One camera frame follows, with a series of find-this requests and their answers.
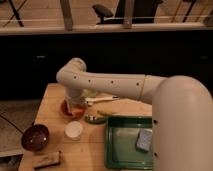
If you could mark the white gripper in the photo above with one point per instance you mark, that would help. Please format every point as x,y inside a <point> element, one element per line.
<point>74,98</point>

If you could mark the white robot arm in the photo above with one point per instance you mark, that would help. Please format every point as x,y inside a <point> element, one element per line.
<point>182,111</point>

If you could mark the light green cup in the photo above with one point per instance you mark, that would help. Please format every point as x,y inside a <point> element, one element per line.
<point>89,94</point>

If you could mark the white paper cup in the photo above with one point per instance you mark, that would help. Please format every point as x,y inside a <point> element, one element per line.
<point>73,130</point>

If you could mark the orange bowl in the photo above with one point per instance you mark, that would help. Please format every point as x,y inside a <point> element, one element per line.
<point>76,112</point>

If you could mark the dark brown bowl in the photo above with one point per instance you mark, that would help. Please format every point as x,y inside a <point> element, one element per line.
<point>35,138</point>

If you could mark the green plastic tray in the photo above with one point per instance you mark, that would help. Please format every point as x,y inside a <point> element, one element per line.
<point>121,134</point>

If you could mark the wooden block brush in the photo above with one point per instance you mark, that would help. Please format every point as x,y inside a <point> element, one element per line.
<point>46,160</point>

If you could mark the black office chair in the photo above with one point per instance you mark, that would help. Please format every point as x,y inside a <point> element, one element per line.
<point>144,12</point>

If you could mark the white handled utensil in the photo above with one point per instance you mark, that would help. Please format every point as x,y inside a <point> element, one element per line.
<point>91,101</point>

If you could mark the green handled peeler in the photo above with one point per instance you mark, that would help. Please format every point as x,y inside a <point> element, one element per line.
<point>94,119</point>

